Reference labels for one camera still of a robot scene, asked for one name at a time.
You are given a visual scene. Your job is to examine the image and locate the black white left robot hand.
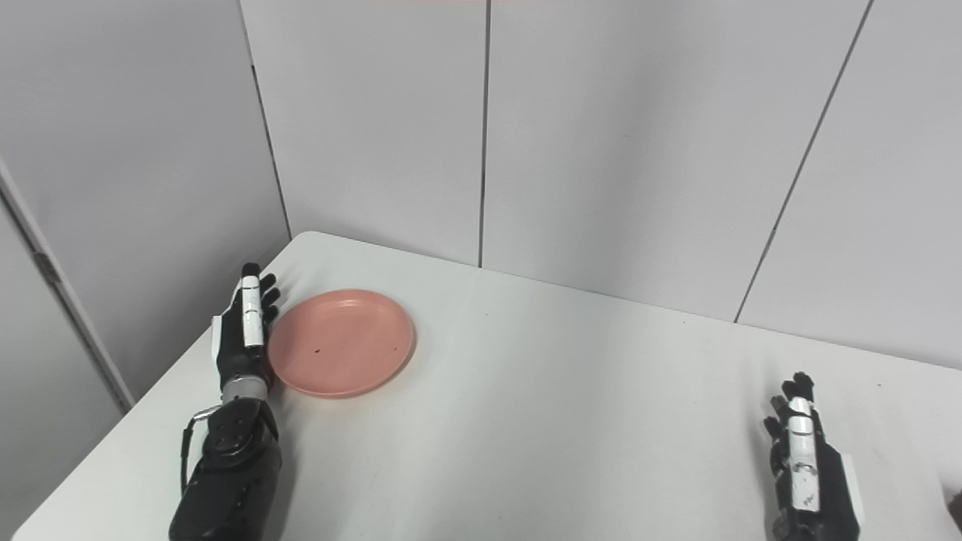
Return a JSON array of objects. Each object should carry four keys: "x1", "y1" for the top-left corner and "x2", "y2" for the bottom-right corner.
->
[{"x1": 211, "y1": 262, "x2": 282, "y2": 399}]

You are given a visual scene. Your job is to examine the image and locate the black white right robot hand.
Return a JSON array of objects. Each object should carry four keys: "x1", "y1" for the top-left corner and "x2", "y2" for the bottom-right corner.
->
[{"x1": 762, "y1": 371, "x2": 866, "y2": 541}]

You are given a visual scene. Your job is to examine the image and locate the pink round plate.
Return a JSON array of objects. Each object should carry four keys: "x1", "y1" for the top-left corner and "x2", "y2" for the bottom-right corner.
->
[{"x1": 268, "y1": 289, "x2": 416, "y2": 400}]

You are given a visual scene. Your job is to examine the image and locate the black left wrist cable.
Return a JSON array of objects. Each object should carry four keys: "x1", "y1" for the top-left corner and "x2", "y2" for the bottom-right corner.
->
[{"x1": 178, "y1": 405, "x2": 223, "y2": 498}]

